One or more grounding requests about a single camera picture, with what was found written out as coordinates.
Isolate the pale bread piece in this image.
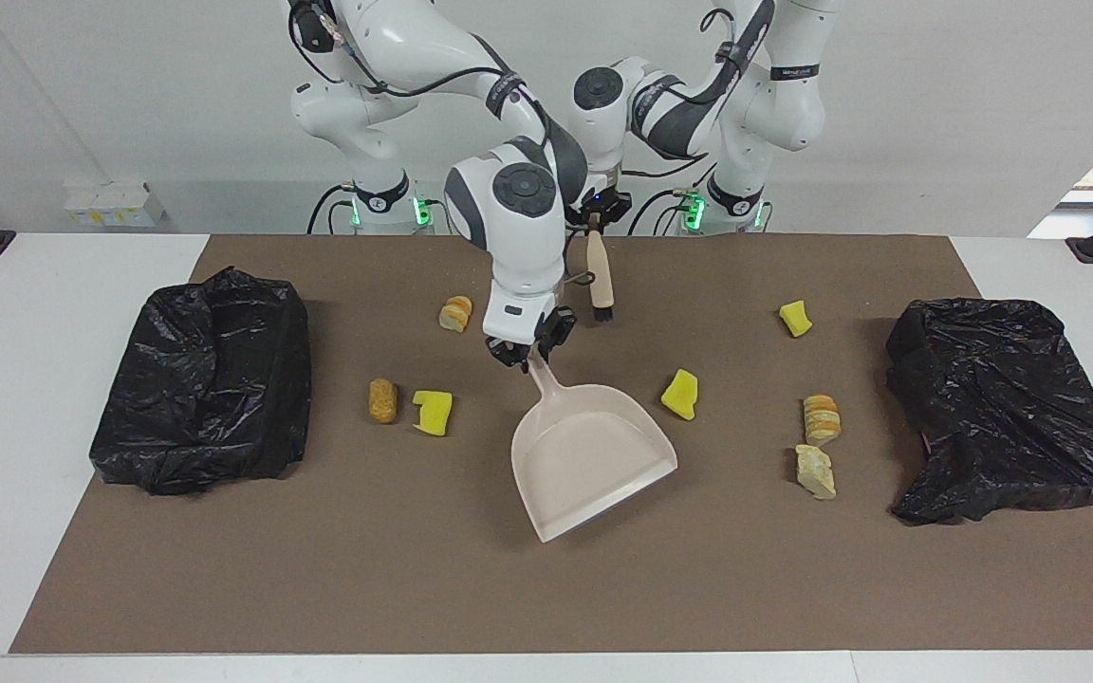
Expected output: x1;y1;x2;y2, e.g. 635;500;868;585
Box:
795;444;837;501

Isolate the beige plastic dustpan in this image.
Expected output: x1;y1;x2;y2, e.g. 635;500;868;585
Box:
510;346;679;544

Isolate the black left base cable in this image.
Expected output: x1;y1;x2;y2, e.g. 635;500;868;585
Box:
627;188;699;235

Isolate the black base cable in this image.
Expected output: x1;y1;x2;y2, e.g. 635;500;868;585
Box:
627;188;699;235
307;183;358;235

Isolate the beige hand brush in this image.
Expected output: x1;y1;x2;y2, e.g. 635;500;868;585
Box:
584;226;616;323

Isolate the black trash bag bin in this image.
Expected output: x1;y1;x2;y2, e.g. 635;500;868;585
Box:
885;298;1093;526
89;267;313;497

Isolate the brown table mat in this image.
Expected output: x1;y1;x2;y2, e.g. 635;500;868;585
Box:
10;234;1093;655

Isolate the white box on floor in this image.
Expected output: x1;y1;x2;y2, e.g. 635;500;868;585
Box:
64;180;166;229

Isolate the notched yellow sponge piece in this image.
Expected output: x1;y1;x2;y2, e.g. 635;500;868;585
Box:
412;390;454;437

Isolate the striped orange croissant piece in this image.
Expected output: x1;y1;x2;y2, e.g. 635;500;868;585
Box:
803;395;843;447

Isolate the black right base cable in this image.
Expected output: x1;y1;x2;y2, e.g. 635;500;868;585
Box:
307;183;358;235

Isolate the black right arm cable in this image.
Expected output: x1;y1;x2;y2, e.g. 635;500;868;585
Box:
286;0;597;286

